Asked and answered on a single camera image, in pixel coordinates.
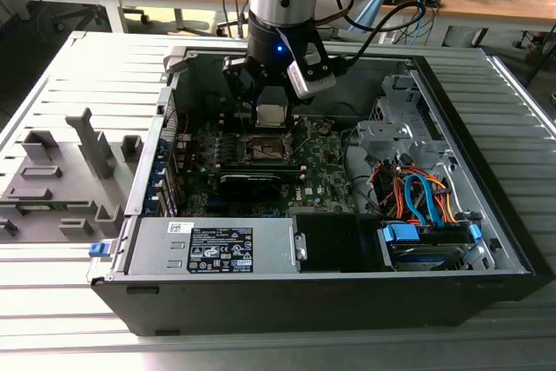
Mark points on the blue case latch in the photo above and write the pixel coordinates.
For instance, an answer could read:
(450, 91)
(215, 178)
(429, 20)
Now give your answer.
(97, 249)

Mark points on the silver coin battery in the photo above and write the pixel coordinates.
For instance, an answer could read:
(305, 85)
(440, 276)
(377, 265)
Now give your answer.
(324, 130)

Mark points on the grey case release latch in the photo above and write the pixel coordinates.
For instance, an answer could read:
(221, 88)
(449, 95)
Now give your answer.
(176, 60)

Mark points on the silver Intel CPU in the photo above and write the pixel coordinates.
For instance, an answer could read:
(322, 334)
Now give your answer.
(273, 117)

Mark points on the hard disk in blue carrier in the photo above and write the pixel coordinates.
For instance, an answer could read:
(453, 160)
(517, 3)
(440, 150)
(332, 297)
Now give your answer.
(401, 232)

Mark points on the black graphics card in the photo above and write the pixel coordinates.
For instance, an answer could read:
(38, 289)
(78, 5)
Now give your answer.
(247, 188)

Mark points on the green RAM stick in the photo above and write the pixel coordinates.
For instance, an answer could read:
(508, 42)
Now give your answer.
(61, 205)

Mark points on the metal drive cage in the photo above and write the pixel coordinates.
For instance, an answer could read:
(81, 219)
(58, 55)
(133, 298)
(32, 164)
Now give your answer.
(382, 132)

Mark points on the black PC case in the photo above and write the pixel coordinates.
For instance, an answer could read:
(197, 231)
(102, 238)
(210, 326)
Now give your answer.
(260, 301)

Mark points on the grey power supply unit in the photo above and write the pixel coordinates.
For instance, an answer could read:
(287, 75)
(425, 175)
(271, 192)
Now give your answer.
(152, 245)

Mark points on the CPU socket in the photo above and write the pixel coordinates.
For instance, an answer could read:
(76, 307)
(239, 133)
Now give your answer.
(265, 149)

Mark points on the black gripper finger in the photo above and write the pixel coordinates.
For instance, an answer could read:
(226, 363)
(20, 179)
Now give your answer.
(293, 99)
(239, 80)

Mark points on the green motherboard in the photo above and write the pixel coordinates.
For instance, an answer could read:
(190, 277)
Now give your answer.
(321, 171)

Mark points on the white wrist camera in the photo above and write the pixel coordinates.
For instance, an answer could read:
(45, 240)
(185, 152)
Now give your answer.
(310, 84)

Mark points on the grey parts rack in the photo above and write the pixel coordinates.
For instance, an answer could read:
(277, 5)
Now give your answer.
(93, 149)

